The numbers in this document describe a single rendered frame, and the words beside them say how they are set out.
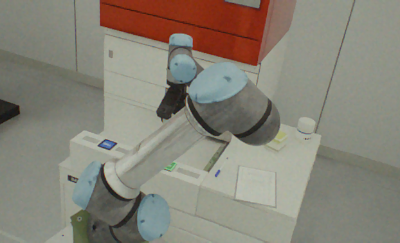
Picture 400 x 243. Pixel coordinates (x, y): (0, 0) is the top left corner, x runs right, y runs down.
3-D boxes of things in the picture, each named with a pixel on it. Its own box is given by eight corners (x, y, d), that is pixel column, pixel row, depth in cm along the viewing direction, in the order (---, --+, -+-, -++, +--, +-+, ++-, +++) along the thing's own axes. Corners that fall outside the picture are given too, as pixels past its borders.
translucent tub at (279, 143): (270, 140, 181) (273, 126, 178) (285, 147, 177) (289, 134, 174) (262, 146, 175) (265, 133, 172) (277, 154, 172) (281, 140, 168)
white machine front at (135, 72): (106, 94, 231) (107, 23, 212) (246, 137, 209) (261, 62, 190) (103, 96, 229) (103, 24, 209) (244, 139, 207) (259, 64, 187)
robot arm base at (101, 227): (110, 265, 121) (131, 263, 114) (76, 229, 117) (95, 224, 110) (139, 226, 132) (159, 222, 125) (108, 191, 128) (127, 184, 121)
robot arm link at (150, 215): (137, 252, 117) (168, 247, 108) (100, 229, 111) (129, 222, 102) (152, 214, 124) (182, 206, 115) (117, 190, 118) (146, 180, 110)
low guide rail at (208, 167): (229, 137, 207) (229, 132, 206) (233, 138, 207) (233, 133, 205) (188, 194, 165) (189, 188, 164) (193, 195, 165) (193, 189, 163)
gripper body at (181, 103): (190, 108, 150) (193, 78, 144) (179, 118, 143) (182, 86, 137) (170, 103, 152) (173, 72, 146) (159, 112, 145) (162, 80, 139)
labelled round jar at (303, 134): (296, 134, 189) (300, 115, 184) (311, 138, 187) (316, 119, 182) (292, 141, 183) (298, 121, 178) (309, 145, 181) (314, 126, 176)
